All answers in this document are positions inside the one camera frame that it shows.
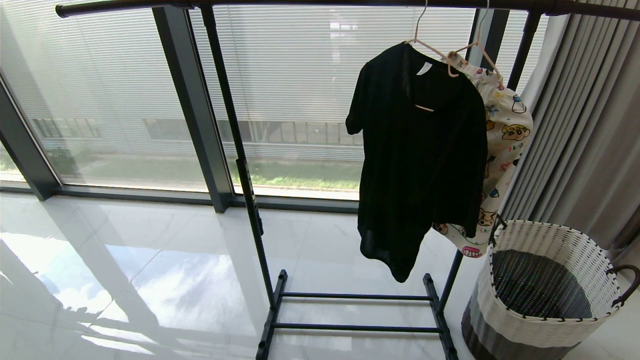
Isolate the black clothes rack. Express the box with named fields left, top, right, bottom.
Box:
left=55, top=0, right=640, bottom=360

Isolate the pink clothes hanger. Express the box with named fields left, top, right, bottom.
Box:
left=446, top=0, right=504, bottom=85
left=404, top=0, right=461, bottom=113

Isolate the white laundry basket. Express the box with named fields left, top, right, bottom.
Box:
left=461, top=212, right=640, bottom=360

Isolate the window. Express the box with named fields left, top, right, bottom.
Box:
left=0, top=0, right=551, bottom=215

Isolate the cream printed garment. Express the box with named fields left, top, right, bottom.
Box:
left=432, top=51, right=534, bottom=259

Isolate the black garment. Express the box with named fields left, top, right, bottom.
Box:
left=345, top=42, right=489, bottom=284

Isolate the beige curtain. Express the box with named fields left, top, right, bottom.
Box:
left=500, top=0, right=640, bottom=268

